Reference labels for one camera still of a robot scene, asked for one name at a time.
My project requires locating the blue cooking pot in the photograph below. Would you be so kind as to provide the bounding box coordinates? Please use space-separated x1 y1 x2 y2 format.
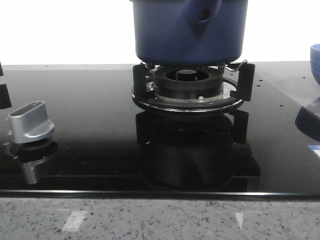
132 0 248 67

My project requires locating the silver stove knob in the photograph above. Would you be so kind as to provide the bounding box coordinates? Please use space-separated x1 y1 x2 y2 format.
8 101 55 144

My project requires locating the blue label sticker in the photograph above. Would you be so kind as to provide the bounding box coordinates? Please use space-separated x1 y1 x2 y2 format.
308 145 320 158

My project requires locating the black gas burner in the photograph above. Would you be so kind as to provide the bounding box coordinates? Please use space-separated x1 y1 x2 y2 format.
153 66 223 99

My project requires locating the black pot support grate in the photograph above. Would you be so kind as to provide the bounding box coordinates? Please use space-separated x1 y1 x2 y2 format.
132 60 255 114

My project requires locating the black glass cooktop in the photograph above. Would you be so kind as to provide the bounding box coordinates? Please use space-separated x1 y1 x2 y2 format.
0 62 320 200

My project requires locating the blue ceramic bowl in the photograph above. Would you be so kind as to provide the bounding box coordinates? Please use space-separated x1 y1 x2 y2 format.
310 43 320 85

